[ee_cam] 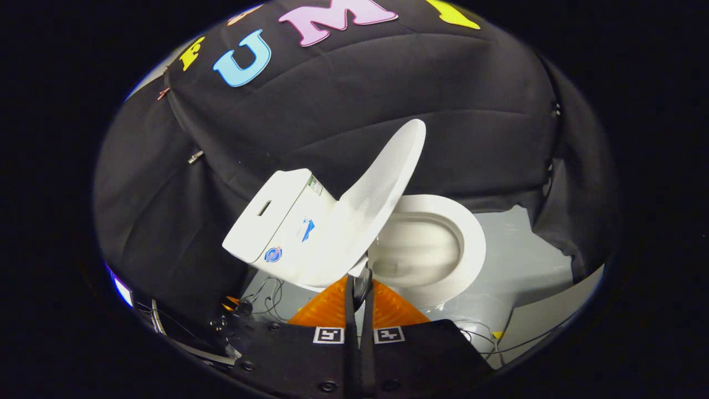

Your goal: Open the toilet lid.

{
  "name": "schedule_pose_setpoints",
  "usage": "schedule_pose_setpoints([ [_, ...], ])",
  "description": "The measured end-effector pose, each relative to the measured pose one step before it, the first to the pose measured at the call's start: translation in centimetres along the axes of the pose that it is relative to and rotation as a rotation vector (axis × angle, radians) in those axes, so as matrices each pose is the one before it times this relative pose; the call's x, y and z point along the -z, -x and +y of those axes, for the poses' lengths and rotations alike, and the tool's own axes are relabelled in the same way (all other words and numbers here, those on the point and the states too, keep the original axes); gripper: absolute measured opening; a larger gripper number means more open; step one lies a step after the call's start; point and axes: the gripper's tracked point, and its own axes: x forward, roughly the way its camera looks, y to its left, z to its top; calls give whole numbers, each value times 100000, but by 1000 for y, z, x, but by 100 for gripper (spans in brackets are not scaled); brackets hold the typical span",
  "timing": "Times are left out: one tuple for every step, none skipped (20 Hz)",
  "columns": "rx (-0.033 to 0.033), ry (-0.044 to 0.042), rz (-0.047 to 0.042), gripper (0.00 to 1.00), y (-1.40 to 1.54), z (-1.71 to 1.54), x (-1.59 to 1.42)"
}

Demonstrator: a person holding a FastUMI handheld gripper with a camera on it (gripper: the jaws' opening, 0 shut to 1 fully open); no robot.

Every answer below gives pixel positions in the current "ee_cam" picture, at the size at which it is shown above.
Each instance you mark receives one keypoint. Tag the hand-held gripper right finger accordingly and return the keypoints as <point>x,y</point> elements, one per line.
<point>367,343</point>

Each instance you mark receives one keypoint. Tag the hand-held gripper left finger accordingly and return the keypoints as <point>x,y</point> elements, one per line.
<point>350,343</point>

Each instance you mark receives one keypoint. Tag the white toilet lid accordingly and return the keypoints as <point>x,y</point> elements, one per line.
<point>376,188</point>

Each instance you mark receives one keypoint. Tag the white ceramic toilet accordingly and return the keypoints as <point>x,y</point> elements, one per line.
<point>288,221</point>

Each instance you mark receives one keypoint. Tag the silver cloth clip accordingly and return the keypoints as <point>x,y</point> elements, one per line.
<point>195,157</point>

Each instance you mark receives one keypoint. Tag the black backdrop cloth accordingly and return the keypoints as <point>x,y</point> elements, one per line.
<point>388,83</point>

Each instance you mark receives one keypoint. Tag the copper cloth clip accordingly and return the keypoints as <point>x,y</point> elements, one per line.
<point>163,92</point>

